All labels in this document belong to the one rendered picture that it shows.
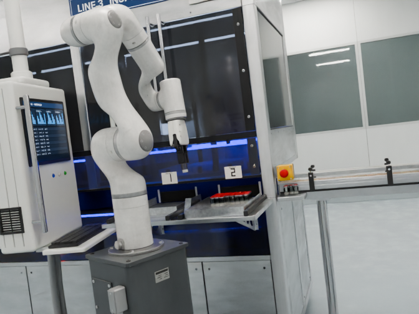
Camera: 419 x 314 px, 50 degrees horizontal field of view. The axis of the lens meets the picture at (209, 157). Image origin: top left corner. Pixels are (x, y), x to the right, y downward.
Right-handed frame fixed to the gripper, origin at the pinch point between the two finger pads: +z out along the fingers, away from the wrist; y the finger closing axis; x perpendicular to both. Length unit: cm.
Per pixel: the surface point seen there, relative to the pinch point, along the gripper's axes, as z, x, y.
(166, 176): 6, -29, -47
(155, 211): 20.9, -26.0, -21.9
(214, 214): 24.6, 5.7, -10.0
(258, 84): -29, 27, -44
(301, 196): 26, 37, -47
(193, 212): 22.6, -3.4, -10.1
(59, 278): 48, -91, -32
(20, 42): -69, -76, -12
